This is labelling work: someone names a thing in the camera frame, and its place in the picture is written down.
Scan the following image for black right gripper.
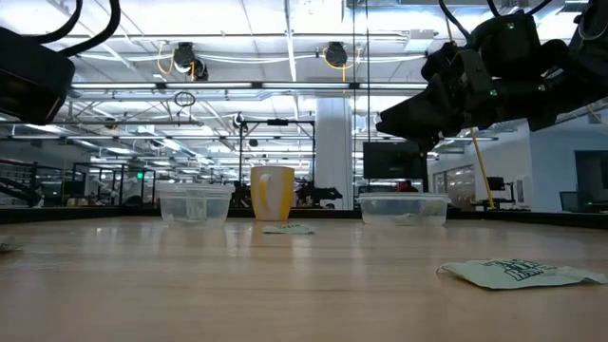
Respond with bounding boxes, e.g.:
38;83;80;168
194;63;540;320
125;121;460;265
374;9;572;153

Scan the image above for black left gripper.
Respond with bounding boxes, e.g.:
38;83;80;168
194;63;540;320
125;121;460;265
0;26;77;127

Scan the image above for black computer monitor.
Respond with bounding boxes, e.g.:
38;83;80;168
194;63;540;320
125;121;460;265
363;141;429;181

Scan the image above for white building pillar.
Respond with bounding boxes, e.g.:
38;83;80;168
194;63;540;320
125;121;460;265
315;97;355;211

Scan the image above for rectangular clear plastic container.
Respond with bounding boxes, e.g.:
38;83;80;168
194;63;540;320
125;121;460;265
356;192;451;227

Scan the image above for black background robot station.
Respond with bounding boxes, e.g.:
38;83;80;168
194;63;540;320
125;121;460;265
236;113;344;211

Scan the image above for orange and white mug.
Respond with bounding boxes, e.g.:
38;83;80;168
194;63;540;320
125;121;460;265
250;165;295;222

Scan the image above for round clear plastic bowl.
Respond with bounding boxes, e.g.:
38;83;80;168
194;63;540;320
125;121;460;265
158;182;236;227

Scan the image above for yellow hanging cable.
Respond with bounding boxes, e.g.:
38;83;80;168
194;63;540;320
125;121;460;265
444;16;497;210

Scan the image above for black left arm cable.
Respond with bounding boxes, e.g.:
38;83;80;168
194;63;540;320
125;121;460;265
26;0;123;59

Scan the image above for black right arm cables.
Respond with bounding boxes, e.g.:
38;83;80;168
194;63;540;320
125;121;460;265
436;0;557;47

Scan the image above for black ceiling cable reel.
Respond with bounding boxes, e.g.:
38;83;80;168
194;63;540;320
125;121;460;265
171;41;210;82
322;41;351;68

